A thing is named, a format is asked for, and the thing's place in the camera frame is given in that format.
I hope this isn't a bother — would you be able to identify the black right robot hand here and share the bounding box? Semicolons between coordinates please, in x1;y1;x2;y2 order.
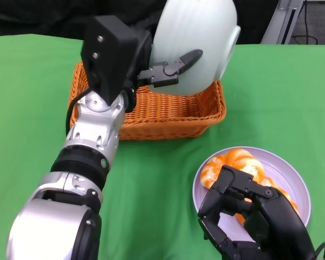
197;165;317;260

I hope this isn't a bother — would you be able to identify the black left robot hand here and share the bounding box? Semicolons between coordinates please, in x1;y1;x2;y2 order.
129;30;204;88

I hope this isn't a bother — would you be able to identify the orange ring-shaped bread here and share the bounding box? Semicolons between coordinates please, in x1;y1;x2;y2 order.
235;177;300;225

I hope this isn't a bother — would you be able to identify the pale grey-green bowl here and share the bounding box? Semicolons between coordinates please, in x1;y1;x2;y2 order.
151;0;241;96

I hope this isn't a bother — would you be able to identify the orange white twisted bread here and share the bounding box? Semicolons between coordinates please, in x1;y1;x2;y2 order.
199;148;266;189

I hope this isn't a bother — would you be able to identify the orange wicker basket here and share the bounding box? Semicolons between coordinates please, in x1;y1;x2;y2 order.
67;61;228;141

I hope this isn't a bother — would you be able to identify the lavender round plate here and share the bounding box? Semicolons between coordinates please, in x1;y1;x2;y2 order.
192;147;312;244

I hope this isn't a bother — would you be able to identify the green tablecloth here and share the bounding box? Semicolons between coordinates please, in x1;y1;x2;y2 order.
0;34;325;260

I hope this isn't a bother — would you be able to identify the black backdrop curtain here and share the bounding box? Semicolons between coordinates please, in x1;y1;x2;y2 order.
0;0;277;46

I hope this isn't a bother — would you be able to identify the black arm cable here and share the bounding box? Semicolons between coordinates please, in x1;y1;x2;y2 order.
314;241;325;260
66;86;93;136

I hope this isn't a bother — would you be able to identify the grey metal frame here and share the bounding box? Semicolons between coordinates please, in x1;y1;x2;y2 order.
261;0;325;46

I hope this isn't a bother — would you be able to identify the black cable on floor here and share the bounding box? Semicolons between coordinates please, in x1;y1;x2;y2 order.
291;0;318;46

